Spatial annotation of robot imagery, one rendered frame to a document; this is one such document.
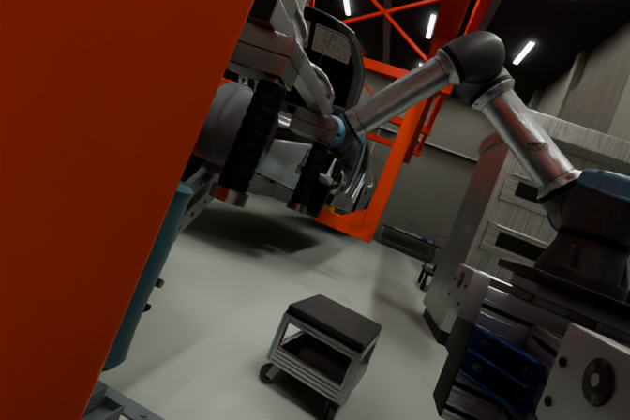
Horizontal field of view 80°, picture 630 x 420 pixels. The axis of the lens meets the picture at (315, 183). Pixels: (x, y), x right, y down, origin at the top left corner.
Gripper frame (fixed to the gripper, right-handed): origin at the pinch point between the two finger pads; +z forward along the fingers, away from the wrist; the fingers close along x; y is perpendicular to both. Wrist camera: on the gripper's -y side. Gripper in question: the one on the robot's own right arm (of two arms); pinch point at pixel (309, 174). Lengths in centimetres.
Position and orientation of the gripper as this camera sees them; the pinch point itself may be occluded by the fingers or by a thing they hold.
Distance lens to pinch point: 77.5
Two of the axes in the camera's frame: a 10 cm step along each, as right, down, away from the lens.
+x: 9.1, 3.6, -2.1
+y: 3.7, -9.3, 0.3
